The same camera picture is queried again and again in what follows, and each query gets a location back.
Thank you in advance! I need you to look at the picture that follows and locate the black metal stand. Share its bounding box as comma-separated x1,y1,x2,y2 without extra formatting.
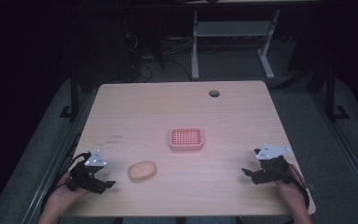
307,63,351,121
59,66,90,120

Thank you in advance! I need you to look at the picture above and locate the person's left hand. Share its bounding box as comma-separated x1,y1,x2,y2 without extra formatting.
44,170,90,223

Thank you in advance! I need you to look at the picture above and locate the pink soap dish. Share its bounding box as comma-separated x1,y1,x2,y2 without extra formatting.
169,126,204,152

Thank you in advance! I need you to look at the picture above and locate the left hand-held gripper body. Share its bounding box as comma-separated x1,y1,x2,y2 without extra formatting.
66,149,108,195

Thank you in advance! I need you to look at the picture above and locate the bundle of floor cables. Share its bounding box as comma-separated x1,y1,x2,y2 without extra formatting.
122,18,194,82

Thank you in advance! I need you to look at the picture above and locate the person's right hand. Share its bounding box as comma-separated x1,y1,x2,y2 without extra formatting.
274,165,308,216

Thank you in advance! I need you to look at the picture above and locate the white metal desk frame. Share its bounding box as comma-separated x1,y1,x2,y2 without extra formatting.
190,8,282,81

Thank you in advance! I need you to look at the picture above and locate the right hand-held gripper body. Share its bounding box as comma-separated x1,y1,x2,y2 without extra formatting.
251,143,293,186

